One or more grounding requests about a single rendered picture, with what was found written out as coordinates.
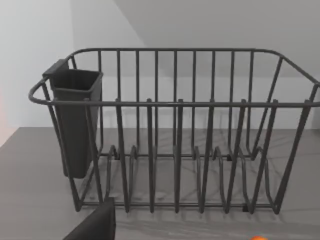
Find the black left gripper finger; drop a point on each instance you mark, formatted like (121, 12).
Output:
(100, 222)

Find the dark grey cutlery holder cup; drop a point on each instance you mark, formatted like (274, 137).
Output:
(75, 120)

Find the orange round object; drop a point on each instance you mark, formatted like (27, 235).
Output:
(258, 238)

